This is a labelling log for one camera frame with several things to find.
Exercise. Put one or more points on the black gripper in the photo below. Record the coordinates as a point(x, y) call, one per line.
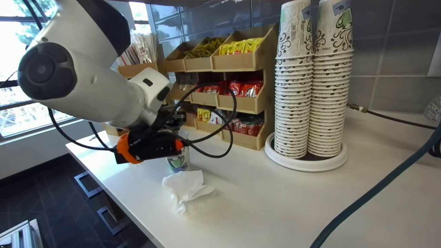
point(166, 128)

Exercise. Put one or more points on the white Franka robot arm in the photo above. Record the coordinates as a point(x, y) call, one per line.
point(91, 77)

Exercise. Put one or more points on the printed paper cup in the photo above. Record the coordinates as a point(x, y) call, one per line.
point(179, 158)

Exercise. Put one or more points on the white round cup tray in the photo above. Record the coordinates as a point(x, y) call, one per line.
point(303, 164)

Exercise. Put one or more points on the yellow packet with dark print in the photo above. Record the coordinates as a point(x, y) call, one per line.
point(202, 114)

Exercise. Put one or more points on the white packets in rack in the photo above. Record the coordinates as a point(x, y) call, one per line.
point(216, 117)

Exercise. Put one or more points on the small bunch of red sachets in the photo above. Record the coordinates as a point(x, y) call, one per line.
point(208, 88)

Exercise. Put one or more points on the crumpled white napkin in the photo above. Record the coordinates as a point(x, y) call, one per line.
point(186, 187)

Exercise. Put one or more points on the tall bamboo organizer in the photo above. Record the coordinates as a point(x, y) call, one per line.
point(138, 69)

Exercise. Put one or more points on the red sachets with dark print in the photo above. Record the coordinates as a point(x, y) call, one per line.
point(245, 125)

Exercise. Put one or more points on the clear wrapped stirrer packets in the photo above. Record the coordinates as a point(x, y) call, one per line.
point(138, 52)

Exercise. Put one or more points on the large bunch of red sachets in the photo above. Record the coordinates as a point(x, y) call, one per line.
point(248, 88)

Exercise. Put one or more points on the olive yellow sachets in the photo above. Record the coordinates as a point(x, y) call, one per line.
point(206, 47)

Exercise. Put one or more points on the wooden condiment bin rack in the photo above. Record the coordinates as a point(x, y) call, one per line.
point(242, 62)

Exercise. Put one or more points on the bright yellow sachets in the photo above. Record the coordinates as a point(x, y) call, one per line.
point(241, 45)

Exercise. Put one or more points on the tall stack of paper cups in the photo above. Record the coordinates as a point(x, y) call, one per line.
point(293, 91)
point(330, 91)

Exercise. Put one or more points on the white metal rack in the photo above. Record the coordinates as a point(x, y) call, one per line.
point(18, 235)

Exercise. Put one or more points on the clear patterned object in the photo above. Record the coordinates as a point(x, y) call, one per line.
point(434, 110)

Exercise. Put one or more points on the wrist camera with orange mount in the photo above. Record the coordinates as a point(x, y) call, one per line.
point(146, 146)

